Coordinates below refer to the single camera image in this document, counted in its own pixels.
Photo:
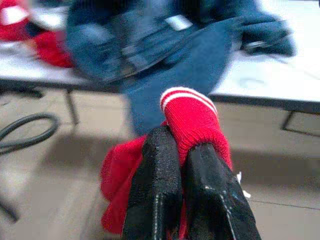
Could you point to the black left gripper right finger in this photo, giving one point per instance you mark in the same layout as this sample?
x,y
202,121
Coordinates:
x,y
215,197

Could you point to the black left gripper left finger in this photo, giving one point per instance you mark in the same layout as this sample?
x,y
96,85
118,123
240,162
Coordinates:
x,y
155,187

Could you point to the red knit white-striped garment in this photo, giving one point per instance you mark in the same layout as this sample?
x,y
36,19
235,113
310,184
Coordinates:
x,y
195,120

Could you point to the blue denim jeans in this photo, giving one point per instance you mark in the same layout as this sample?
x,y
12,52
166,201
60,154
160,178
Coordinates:
x,y
200,62

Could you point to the long grey table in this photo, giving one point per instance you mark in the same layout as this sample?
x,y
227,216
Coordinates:
x,y
262,80

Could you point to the red and white garment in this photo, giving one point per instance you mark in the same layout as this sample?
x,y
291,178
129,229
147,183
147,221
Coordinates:
x,y
50,50

